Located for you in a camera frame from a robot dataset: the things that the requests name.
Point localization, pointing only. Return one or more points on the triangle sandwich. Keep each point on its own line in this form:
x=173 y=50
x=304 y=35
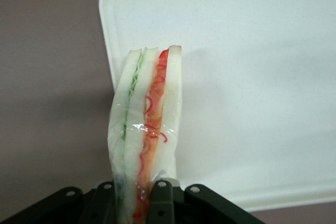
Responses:
x=136 y=119

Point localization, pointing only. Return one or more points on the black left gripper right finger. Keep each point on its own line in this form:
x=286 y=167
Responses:
x=189 y=208

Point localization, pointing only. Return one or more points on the beige plastic tray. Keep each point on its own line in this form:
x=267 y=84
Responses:
x=249 y=77

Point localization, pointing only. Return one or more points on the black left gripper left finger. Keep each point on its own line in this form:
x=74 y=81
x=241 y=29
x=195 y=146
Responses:
x=78 y=208

